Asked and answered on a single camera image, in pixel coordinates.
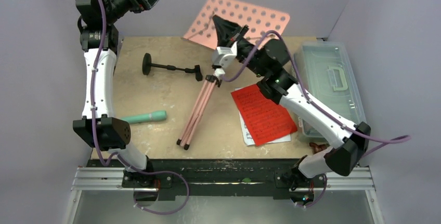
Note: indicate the clear plastic storage box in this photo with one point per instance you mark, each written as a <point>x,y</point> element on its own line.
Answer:
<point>327,74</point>

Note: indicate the copper clamp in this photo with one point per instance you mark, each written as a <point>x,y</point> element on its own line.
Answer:
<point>317,147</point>

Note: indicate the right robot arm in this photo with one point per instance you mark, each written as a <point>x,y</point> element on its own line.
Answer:
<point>347,140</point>

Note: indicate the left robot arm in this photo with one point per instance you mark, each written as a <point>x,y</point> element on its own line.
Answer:
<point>98,125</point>

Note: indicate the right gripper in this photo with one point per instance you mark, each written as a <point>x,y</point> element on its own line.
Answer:
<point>236,37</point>

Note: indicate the white sheet music page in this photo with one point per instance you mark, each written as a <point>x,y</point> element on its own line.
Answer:
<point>246,133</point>

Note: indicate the black microphone desk stand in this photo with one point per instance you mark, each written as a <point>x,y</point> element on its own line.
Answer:
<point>147,65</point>

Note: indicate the teal toy microphone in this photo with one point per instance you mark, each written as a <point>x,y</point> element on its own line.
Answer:
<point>156,116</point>

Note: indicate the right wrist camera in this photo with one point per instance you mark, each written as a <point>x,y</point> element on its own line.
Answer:
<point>223,56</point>

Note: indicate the pink music stand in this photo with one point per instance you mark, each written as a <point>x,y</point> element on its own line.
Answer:
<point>202,31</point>

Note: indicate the red sheet music page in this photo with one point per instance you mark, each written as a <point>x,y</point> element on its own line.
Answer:
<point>263,114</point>

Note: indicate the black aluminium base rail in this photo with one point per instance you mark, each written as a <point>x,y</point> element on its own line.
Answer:
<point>212,177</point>

